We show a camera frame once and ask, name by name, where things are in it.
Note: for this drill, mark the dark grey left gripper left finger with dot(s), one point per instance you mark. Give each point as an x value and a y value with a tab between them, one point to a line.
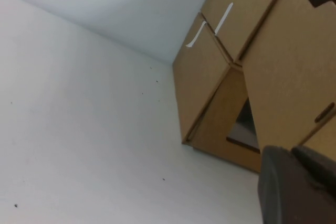
286	197

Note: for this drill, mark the thin white plastic strip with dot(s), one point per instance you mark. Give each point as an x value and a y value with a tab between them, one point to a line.
223	18
200	30

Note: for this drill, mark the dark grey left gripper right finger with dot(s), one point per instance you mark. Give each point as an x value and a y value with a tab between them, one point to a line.
319	171

